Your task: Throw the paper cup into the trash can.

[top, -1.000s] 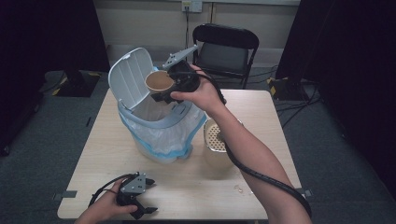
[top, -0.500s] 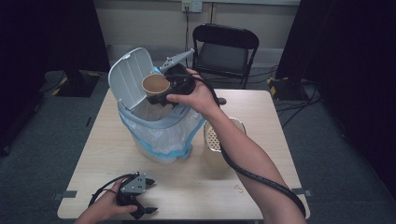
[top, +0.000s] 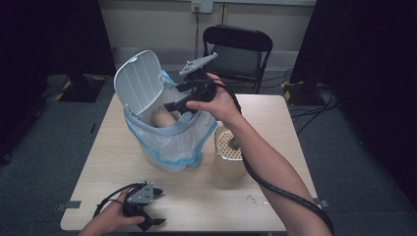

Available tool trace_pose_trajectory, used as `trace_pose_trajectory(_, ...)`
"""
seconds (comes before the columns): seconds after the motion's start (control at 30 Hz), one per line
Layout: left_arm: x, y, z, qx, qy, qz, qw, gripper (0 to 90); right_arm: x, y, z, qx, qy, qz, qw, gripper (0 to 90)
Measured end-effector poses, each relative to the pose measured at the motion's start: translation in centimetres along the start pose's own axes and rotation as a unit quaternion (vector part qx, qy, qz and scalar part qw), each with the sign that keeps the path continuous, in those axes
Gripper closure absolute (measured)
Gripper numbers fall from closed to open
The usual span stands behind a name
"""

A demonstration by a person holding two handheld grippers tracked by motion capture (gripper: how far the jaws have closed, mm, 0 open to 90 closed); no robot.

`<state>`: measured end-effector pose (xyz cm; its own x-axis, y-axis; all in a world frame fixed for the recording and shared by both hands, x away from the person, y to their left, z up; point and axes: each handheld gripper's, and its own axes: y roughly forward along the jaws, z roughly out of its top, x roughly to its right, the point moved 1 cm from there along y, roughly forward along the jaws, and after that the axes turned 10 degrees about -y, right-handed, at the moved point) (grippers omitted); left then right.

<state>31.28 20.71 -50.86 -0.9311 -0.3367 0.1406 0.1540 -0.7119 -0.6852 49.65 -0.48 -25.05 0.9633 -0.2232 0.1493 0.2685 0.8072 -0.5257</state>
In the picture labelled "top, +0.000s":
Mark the white grey lidded trash can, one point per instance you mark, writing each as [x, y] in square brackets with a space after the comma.
[139, 80]

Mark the black curtain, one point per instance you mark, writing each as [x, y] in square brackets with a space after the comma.
[49, 36]
[367, 59]

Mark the beige strainer container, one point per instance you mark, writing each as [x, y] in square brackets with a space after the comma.
[226, 164]

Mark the dark wet dregs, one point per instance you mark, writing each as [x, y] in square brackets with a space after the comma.
[233, 143]

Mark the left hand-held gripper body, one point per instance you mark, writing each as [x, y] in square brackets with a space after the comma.
[141, 194]

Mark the person's right hand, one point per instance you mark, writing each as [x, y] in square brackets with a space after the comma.
[223, 105]

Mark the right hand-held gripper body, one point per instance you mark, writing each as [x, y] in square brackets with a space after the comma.
[200, 85]

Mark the small black floor object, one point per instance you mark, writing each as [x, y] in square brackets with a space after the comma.
[93, 128]

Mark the person's left hand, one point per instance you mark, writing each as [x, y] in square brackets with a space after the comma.
[113, 213]

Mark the grey tape strip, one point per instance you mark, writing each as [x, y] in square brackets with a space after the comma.
[323, 203]
[69, 205]

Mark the black folding chair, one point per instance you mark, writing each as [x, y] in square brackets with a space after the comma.
[239, 62]

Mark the white wall socket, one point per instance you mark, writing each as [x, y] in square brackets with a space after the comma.
[202, 6]

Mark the spilled clear droplets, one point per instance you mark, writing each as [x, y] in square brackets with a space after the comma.
[251, 198]

